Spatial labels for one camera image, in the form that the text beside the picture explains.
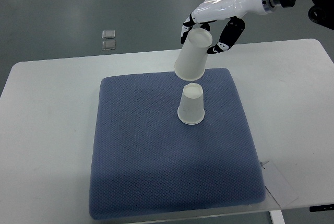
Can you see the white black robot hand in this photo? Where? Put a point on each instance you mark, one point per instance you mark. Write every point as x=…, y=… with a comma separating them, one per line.
x=213, y=10

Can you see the white paper cup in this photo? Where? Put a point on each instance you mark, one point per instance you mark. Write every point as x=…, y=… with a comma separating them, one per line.
x=190, y=64
x=191, y=108

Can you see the upper metal floor plate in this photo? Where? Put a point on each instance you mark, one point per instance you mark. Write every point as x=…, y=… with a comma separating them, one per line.
x=108, y=34

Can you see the white paper tag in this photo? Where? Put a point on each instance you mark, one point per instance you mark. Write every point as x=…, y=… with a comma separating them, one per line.
x=277, y=185

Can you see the blue textured cushion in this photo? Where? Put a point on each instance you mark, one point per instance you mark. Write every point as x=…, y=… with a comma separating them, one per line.
x=146, y=161

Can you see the black table control panel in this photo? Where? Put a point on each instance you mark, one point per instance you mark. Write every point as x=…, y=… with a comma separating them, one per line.
x=320, y=208

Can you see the white table leg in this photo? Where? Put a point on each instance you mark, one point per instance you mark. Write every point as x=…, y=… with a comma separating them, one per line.
x=277, y=217

